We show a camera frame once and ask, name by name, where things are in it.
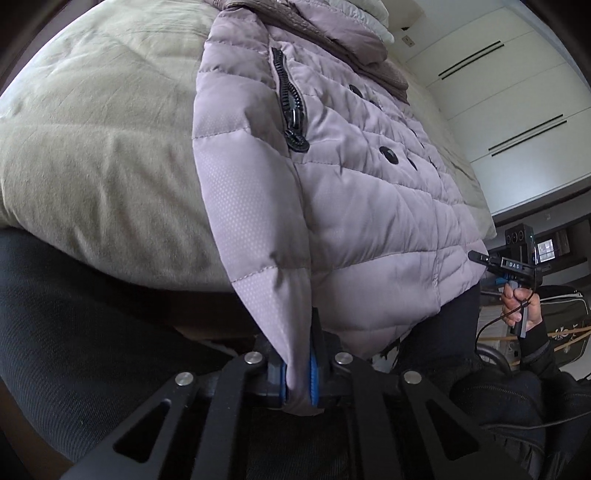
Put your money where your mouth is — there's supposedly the mauve quilted hooded jacket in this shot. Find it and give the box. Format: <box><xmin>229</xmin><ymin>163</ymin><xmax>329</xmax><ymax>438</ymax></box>
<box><xmin>191</xmin><ymin>0</ymin><xmax>492</xmax><ymax>415</ymax></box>

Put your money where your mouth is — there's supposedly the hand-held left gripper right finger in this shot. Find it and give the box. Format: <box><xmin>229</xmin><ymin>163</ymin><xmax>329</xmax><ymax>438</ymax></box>
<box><xmin>307</xmin><ymin>307</ymin><xmax>533</xmax><ymax>480</ymax></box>

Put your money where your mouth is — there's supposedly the bed with beige sheet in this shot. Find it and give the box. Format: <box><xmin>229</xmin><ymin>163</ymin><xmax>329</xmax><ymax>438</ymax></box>
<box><xmin>0</xmin><ymin>0</ymin><xmax>498</xmax><ymax>292</ymax></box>

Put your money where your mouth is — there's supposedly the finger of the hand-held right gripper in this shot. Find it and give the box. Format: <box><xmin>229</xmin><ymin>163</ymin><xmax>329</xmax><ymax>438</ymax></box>
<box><xmin>468</xmin><ymin>250</ymin><xmax>505</xmax><ymax>271</ymax></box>

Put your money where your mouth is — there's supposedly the white wardrobe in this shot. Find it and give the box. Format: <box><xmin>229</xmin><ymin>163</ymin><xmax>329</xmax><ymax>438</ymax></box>
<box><xmin>383</xmin><ymin>0</ymin><xmax>591</xmax><ymax>219</ymax></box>

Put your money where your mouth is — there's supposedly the person's right forearm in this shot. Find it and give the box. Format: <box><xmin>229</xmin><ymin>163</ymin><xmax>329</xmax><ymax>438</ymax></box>
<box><xmin>519</xmin><ymin>318</ymin><xmax>591</xmax><ymax>400</ymax></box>

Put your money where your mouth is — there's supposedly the person's right hand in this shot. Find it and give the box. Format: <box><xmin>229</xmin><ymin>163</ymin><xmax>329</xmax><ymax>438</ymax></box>
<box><xmin>501</xmin><ymin>281</ymin><xmax>546</xmax><ymax>332</ymax></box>

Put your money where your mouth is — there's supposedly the black bag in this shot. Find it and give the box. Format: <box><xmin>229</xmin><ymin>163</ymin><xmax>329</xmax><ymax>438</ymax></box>
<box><xmin>538</xmin><ymin>285</ymin><xmax>591</xmax><ymax>371</ymax></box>

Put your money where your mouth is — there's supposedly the white duvet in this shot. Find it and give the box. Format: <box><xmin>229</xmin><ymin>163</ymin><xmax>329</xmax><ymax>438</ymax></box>
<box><xmin>332</xmin><ymin>0</ymin><xmax>396</xmax><ymax>45</ymax></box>

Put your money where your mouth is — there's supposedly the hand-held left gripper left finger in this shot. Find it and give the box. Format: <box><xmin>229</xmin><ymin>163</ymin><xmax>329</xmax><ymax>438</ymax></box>
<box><xmin>60</xmin><ymin>352</ymin><xmax>291</xmax><ymax>480</ymax></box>

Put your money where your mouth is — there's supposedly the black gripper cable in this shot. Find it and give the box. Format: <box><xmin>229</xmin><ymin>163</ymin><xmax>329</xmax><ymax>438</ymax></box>
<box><xmin>475</xmin><ymin>265</ymin><xmax>542</xmax><ymax>358</ymax></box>

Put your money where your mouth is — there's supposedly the dark wooden shelf unit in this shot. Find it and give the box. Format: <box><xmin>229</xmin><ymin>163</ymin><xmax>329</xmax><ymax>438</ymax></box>
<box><xmin>492</xmin><ymin>190</ymin><xmax>591</xmax><ymax>289</ymax></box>

